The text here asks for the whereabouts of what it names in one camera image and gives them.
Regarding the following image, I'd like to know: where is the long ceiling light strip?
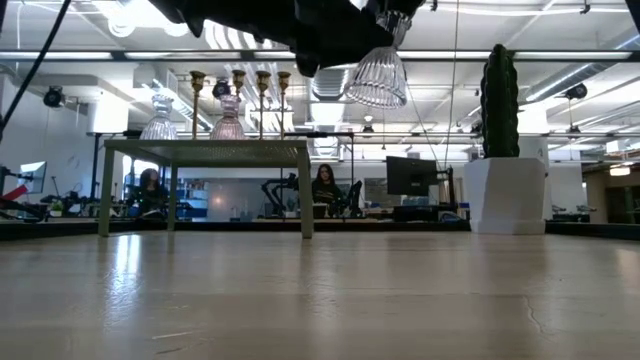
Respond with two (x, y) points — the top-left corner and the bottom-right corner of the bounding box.
(0, 48), (640, 63)

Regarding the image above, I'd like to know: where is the black aluminium table frame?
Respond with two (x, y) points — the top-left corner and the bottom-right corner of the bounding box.
(0, 219), (640, 242)

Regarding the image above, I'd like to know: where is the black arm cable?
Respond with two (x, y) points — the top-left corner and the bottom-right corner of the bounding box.
(0, 0), (72, 144)

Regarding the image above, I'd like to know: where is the thin hanging cable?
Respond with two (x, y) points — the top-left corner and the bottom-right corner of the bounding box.
(443, 0), (461, 164)

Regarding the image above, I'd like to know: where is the sage green metal side table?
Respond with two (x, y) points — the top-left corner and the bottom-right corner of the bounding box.
(97, 138), (315, 240)

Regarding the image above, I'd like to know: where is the green cactus plant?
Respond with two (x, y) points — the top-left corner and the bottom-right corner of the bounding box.
(479, 43), (521, 160)

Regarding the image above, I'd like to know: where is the white angular plant pot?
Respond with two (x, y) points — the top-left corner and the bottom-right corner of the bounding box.
(463, 157), (547, 236)

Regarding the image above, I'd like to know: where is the red object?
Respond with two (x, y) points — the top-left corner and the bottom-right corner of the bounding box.
(0, 184), (29, 204)

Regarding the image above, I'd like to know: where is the silver ceiling air duct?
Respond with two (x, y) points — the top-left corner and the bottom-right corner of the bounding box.
(309, 67), (351, 101)

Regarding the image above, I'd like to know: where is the clear ribbed glass candle holder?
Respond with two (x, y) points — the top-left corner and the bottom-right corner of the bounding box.
(343, 10), (414, 110)
(138, 93), (179, 141)

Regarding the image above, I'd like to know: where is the black computer monitor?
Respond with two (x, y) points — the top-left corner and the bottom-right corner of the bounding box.
(385, 155), (440, 197)

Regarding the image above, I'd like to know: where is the person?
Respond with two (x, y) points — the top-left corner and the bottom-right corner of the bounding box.
(310, 163), (346, 219)
(130, 168), (171, 220)

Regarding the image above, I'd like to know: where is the pink ribbed glass candle holder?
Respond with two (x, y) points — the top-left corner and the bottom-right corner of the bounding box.
(209, 94), (247, 141)

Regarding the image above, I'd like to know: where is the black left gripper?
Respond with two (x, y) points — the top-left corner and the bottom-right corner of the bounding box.
(199, 0), (426, 78)

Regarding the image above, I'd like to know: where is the small tilted monitor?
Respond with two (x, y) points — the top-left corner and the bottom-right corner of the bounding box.
(17, 160), (49, 195)

